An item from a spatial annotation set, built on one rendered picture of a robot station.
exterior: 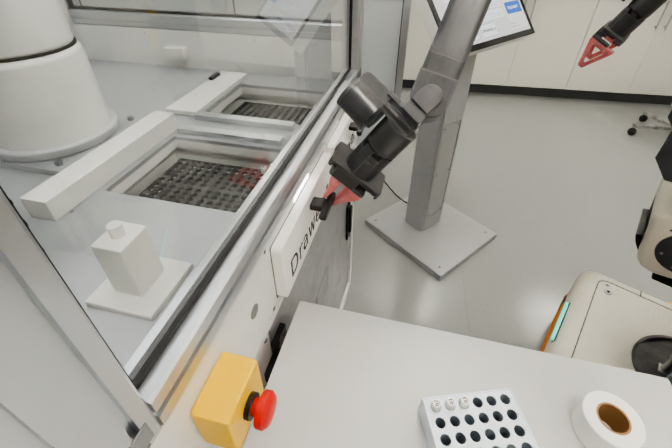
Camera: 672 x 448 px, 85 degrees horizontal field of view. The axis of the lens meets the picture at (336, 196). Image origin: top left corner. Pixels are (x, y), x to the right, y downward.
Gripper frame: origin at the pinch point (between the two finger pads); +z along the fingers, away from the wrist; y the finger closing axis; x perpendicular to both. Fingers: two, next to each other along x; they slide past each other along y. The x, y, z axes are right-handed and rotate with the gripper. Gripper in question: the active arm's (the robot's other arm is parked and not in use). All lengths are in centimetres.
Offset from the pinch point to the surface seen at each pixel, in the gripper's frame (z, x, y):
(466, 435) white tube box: -6.1, 29.9, -26.5
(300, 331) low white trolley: 11.7, 18.7, -8.1
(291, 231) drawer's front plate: -0.5, 13.0, 3.7
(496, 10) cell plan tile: -34, -101, -19
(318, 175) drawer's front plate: -0.8, -2.5, 4.0
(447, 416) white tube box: -4.8, 28.2, -24.6
